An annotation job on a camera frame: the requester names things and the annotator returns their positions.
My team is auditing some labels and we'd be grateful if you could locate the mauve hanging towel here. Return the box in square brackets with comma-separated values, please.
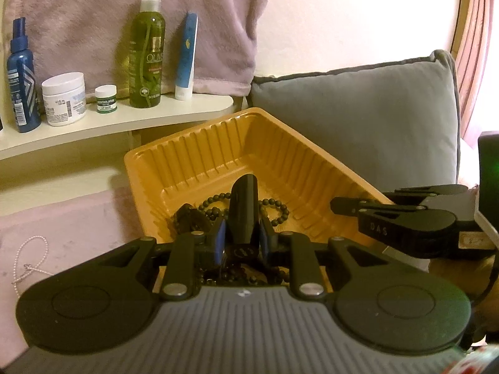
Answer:
[8, 0, 271, 98]

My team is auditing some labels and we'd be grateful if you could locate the green spray bottle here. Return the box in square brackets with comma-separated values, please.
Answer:
[128, 0, 167, 108]

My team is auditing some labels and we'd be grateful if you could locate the wide black cuff bracelet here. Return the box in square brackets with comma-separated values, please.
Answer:
[172, 203, 209, 236]

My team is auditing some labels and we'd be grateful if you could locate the orange ribbed plastic tray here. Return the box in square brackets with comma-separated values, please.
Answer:
[124, 107, 396, 293]

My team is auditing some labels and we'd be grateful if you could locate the blue spray bottle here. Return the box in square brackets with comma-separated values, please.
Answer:
[6, 17, 42, 133]

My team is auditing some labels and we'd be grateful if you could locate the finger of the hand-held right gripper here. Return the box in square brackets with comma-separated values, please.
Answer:
[384, 185, 443, 204]
[331, 197, 430, 242]

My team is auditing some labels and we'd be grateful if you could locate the person's right hand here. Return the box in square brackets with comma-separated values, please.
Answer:
[428, 255, 497, 306]

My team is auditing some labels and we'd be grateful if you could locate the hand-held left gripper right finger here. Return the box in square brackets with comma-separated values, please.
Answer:
[259, 218, 394, 301]

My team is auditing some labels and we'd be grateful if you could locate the pink striped curtain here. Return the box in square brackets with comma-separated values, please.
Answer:
[454, 0, 499, 143]

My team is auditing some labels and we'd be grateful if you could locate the red white printed object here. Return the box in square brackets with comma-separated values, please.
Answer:
[456, 343, 499, 374]

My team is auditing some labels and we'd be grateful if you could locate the white cream jar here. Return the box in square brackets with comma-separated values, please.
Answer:
[41, 72, 87, 126]

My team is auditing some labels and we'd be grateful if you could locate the white pearl necklace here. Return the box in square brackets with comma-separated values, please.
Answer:
[11, 234, 50, 286]

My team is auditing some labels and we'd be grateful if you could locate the lavender table towel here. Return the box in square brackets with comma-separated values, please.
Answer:
[0, 187, 157, 359]

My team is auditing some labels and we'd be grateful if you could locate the cream shelf unit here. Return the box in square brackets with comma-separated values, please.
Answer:
[0, 93, 235, 219]

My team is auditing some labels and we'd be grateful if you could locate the small green white jar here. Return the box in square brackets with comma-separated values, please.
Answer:
[94, 85, 118, 114]

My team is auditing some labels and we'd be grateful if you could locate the blue white tube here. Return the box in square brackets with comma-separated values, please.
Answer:
[175, 11, 199, 101]

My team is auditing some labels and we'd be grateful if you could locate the grey cushion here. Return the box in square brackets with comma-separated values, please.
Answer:
[247, 49, 466, 271]

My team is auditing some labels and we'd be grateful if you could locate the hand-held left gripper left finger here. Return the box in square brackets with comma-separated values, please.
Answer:
[91, 220, 227, 301]

